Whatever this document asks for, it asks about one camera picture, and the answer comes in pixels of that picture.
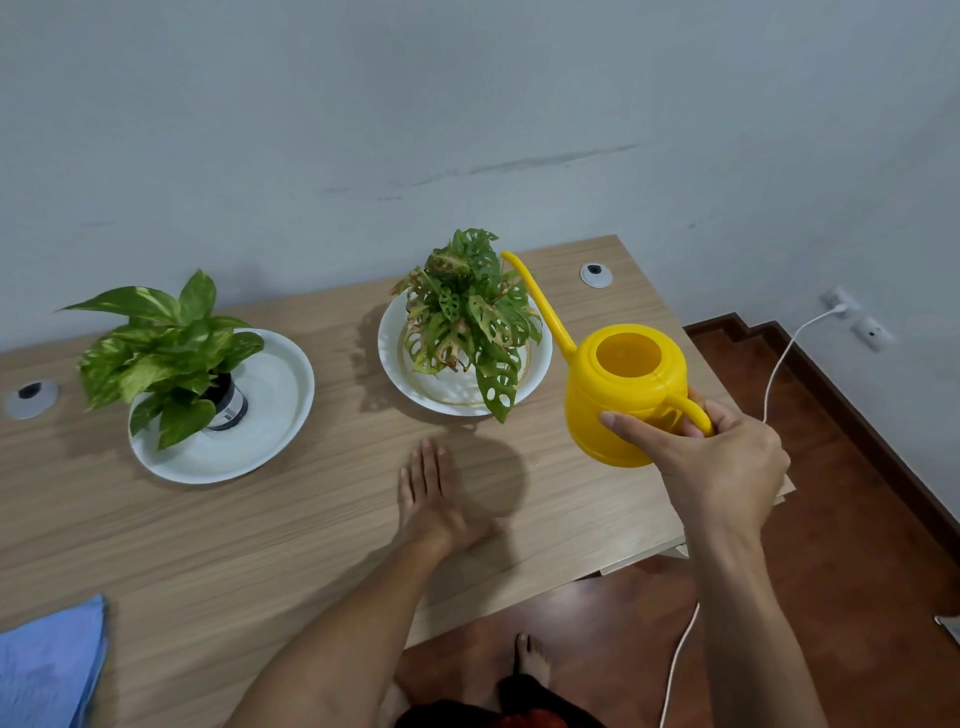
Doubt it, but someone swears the holey-leaf monstera plant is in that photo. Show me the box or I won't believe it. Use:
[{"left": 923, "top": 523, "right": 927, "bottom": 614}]
[{"left": 389, "top": 228, "right": 544, "bottom": 425}]

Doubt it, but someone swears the person's left hand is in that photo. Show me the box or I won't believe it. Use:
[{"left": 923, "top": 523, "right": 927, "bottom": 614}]
[{"left": 395, "top": 438, "right": 504, "bottom": 560}]

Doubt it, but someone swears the person's right forearm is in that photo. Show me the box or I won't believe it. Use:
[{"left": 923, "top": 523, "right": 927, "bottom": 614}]
[{"left": 682, "top": 524, "right": 830, "bottom": 728}]

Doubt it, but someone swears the yellow watering can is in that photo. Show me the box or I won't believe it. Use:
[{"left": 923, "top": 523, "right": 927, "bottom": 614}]
[{"left": 500, "top": 250, "right": 715, "bottom": 469}]

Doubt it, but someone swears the person's right foot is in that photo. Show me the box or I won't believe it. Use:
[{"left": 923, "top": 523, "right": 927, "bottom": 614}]
[{"left": 513, "top": 633, "right": 553, "bottom": 688}]

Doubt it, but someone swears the green pothos plant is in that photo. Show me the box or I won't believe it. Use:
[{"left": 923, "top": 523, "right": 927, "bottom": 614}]
[{"left": 59, "top": 269, "right": 265, "bottom": 451}]

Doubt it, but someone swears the plain white dish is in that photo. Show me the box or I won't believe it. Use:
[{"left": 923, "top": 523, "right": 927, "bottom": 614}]
[{"left": 127, "top": 328, "right": 316, "bottom": 486}]

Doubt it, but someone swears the person's left forearm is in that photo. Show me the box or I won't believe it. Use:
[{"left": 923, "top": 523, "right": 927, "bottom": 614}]
[{"left": 224, "top": 532, "right": 448, "bottom": 728}]

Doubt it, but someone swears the person's right hand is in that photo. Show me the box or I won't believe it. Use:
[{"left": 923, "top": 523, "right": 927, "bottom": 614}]
[{"left": 598, "top": 388, "right": 791, "bottom": 545}]

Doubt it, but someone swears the white dish with brown ring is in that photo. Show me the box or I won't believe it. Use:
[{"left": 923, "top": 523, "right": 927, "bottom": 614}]
[{"left": 377, "top": 292, "right": 554, "bottom": 418}]

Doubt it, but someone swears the white power cable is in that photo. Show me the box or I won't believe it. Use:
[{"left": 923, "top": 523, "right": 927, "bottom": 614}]
[{"left": 658, "top": 303, "right": 849, "bottom": 728}]

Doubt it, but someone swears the blue cleaning cloth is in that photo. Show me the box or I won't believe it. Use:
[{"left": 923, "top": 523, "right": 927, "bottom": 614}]
[{"left": 0, "top": 594, "right": 109, "bottom": 728}]

